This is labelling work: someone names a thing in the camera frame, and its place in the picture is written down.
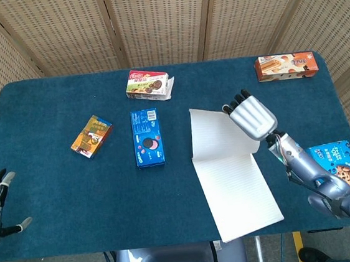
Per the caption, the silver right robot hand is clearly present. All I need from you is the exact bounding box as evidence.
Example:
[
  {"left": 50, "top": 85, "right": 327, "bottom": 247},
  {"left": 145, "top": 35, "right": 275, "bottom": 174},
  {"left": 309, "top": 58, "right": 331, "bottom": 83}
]
[{"left": 220, "top": 86, "right": 280, "bottom": 144}]

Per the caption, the cream paper notepad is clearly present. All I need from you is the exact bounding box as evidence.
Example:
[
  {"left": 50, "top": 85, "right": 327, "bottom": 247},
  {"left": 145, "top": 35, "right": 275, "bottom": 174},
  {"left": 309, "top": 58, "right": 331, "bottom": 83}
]
[{"left": 187, "top": 100, "right": 287, "bottom": 246}]

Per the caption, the orange wafer biscuit box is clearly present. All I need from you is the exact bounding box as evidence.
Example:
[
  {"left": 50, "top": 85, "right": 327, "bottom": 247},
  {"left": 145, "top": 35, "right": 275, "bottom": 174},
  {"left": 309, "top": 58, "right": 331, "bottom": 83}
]
[{"left": 253, "top": 50, "right": 319, "bottom": 83}]

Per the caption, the dark blue table cloth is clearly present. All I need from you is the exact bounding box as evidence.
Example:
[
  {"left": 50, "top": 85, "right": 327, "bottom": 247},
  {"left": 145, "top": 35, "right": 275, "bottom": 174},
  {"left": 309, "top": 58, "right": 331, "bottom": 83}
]
[{"left": 0, "top": 45, "right": 350, "bottom": 262}]

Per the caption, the light blue chip cookie box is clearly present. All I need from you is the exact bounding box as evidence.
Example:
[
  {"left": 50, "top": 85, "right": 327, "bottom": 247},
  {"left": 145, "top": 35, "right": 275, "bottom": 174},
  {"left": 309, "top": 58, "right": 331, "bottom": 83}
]
[{"left": 306, "top": 139, "right": 350, "bottom": 194}]

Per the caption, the blue Oreo cookie box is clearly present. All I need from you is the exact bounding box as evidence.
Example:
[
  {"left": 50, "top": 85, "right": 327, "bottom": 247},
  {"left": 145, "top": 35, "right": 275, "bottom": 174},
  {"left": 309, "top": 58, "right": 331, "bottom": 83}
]
[{"left": 128, "top": 107, "right": 167, "bottom": 171}]

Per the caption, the white and red cookie box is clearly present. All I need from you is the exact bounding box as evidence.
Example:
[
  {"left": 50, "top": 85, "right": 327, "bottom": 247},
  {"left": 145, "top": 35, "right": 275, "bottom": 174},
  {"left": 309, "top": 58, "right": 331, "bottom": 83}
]
[{"left": 123, "top": 65, "right": 178, "bottom": 106}]

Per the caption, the yellow orange snack box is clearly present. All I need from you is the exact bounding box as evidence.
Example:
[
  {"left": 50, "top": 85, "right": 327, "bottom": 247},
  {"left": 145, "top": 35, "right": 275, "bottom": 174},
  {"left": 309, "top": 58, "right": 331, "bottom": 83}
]
[{"left": 67, "top": 113, "right": 117, "bottom": 161}]

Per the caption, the woven wooden folding screen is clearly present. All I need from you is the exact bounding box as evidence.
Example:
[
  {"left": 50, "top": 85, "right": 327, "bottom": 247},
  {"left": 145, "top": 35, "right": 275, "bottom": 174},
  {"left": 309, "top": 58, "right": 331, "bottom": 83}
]
[{"left": 0, "top": 0, "right": 350, "bottom": 262}]

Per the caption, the black shoe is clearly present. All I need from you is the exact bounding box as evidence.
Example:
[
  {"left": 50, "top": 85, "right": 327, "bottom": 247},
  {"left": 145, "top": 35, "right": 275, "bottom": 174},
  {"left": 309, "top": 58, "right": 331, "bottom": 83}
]
[{"left": 298, "top": 244, "right": 333, "bottom": 262}]

